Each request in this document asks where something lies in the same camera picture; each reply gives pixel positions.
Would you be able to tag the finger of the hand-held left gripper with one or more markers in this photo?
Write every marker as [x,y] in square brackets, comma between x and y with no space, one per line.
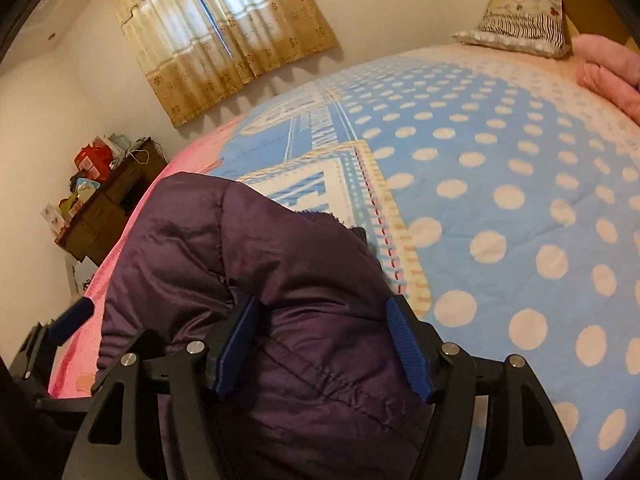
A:
[72,319]

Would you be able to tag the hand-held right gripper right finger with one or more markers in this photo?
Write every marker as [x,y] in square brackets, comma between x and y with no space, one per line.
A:
[410,350]

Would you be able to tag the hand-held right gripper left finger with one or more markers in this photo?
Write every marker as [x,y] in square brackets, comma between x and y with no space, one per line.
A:
[235,350]

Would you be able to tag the purple padded jacket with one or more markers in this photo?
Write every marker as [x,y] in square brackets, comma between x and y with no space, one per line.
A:
[300,310]

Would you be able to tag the pink bed sheet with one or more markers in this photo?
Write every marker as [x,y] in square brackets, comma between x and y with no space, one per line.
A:
[85,350]

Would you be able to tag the white bag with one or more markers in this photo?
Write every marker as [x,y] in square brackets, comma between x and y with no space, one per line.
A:
[80,275]

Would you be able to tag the white printed card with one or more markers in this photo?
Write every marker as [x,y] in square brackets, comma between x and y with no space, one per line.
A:
[54,220]

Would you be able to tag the brown wooden desk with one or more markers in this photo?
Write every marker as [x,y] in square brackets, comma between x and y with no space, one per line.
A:
[110,210]

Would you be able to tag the teal packet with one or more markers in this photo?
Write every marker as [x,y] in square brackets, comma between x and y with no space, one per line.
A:
[86,189]

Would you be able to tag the red gift box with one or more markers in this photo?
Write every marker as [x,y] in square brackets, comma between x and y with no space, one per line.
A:
[92,160]

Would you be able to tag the blue polka dot blanket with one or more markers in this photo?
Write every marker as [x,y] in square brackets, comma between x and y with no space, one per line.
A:
[500,160]

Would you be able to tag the beige patterned curtain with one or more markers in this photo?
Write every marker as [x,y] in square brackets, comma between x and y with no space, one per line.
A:
[220,45]

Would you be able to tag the pink folded blanket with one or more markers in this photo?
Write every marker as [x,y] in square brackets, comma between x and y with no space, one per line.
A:
[610,75]

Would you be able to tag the striped floral pillow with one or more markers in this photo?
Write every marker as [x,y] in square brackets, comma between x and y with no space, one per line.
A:
[520,25]

